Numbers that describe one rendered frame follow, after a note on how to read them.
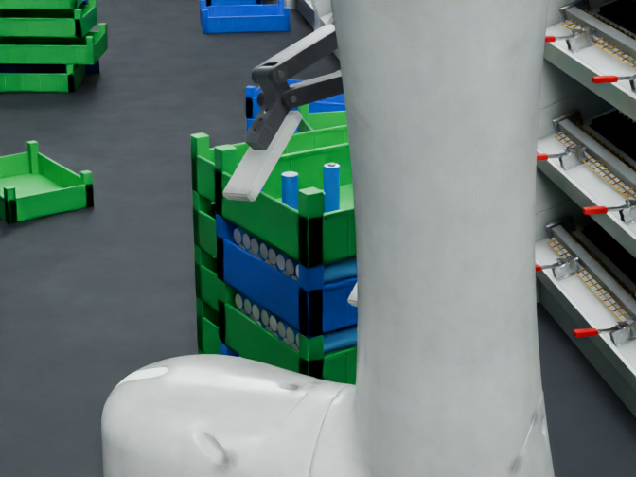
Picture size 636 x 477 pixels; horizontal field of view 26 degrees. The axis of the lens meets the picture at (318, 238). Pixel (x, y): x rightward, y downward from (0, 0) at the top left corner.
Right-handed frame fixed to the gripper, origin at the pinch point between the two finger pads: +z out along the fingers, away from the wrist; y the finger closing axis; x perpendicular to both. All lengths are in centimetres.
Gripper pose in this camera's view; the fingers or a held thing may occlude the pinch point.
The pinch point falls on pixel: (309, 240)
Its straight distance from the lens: 95.0
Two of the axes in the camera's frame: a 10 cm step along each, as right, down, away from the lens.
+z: -4.6, 8.3, -3.1
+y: 6.2, 5.5, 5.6
